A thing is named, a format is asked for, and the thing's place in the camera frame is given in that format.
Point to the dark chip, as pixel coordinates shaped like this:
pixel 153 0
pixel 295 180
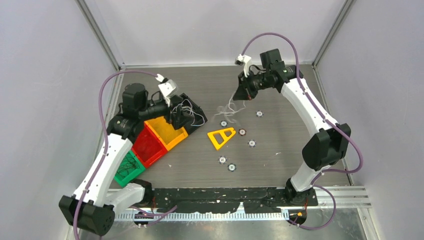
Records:
pixel 252 143
pixel 222 160
pixel 259 114
pixel 224 124

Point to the slotted aluminium rail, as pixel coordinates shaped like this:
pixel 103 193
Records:
pixel 239 215

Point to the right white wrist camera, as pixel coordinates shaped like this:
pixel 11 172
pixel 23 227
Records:
pixel 245 61

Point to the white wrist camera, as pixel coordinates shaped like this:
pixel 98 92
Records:
pixel 245 61
pixel 167 87

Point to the yellow plastic bin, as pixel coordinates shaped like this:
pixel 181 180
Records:
pixel 165 132

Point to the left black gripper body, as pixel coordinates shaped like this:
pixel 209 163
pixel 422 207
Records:
pixel 159 110

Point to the green plastic bin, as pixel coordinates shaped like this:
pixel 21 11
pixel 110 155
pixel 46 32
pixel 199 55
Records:
pixel 129 169

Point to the dark chip lowest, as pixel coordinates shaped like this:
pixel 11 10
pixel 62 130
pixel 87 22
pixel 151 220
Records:
pixel 231 167

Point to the dark chip upper left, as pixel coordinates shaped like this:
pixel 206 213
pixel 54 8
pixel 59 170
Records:
pixel 224 124

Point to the dark chip lower left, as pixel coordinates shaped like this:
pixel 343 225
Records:
pixel 222 160

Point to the yellow triangular plastic frame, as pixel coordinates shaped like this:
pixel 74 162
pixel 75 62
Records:
pixel 220 137

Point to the red plastic bin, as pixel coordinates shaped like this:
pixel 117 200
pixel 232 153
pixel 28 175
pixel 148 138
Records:
pixel 148 148

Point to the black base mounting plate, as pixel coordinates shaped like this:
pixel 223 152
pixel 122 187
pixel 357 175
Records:
pixel 222 200

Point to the dark chip upper right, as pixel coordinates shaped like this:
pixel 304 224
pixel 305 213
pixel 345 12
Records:
pixel 259 114

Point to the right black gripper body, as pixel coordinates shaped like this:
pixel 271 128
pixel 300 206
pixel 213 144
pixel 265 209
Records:
pixel 254 83

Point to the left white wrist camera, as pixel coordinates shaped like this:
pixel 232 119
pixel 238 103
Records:
pixel 167 87

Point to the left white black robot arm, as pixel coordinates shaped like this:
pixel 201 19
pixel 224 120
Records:
pixel 89 208

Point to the dark chip middle right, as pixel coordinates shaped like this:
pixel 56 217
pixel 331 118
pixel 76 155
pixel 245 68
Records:
pixel 252 143

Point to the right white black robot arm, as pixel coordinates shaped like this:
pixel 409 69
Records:
pixel 327 144

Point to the black plastic bin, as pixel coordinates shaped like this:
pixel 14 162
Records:
pixel 200 118

